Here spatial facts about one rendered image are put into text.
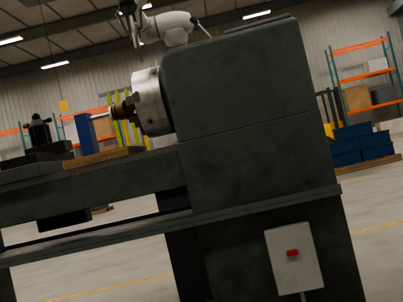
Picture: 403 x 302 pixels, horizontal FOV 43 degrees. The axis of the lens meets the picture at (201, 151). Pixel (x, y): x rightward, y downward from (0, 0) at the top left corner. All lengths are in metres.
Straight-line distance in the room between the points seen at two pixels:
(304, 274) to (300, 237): 0.15
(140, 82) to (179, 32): 0.64
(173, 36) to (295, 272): 1.42
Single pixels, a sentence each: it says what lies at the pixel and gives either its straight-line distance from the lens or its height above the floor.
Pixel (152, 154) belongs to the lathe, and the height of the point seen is 0.84.
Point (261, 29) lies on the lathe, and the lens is 2.16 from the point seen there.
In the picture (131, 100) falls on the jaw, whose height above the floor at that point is 1.10.
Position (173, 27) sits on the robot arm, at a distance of 2.83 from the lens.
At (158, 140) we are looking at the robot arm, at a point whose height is 0.94.
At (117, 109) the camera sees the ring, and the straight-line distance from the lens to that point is 2.39.
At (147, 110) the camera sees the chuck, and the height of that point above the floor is 1.03.
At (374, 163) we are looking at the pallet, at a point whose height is 0.05.
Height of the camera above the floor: 0.76
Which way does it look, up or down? 1 degrees up
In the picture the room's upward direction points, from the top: 13 degrees counter-clockwise
